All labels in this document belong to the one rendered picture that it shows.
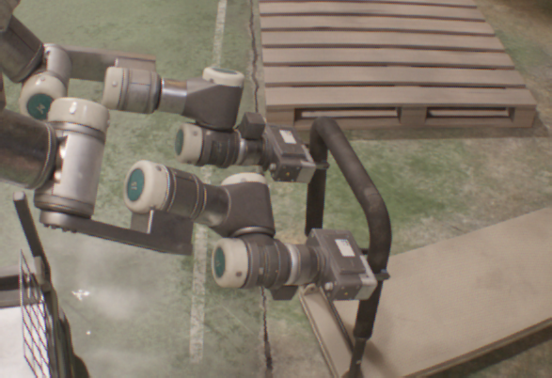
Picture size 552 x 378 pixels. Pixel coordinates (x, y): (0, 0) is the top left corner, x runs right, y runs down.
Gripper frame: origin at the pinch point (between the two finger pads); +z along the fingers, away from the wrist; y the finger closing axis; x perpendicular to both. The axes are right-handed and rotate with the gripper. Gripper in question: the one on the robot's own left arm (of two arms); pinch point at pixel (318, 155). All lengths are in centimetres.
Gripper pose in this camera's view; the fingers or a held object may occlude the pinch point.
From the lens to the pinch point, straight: 144.5
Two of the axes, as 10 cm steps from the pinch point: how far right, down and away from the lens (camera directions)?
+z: 8.9, 0.8, 4.4
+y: 3.0, 6.2, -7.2
